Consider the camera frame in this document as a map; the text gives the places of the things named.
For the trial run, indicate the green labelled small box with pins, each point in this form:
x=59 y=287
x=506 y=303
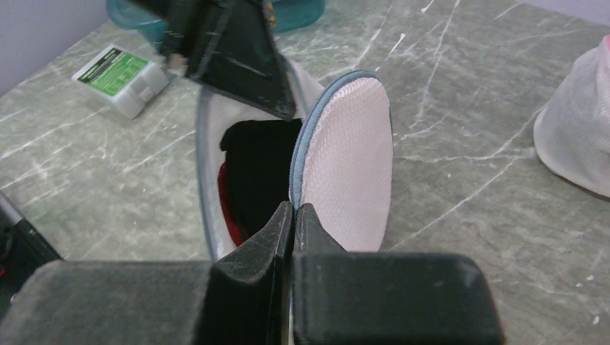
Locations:
x=122 y=79

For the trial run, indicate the blue-trimmed white mesh laundry bag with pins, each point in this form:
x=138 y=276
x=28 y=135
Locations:
x=341 y=161

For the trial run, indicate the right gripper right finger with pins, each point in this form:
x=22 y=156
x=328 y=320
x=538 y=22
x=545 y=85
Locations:
x=342 y=297

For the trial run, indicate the teal plastic basin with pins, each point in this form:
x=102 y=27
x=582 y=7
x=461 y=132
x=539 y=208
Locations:
x=288 y=15

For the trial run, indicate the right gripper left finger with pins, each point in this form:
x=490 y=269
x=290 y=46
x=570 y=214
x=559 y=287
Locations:
x=238 y=299

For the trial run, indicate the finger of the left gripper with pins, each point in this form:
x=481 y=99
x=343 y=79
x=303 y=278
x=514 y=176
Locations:
x=227 y=46

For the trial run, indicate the pink-trimmed white mesh laundry bag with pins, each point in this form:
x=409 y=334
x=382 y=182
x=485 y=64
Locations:
x=571 y=133

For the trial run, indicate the dark red bra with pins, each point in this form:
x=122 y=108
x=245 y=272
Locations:
x=237 y=233

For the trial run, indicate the black bra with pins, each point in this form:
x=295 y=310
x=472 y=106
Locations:
x=258 y=156

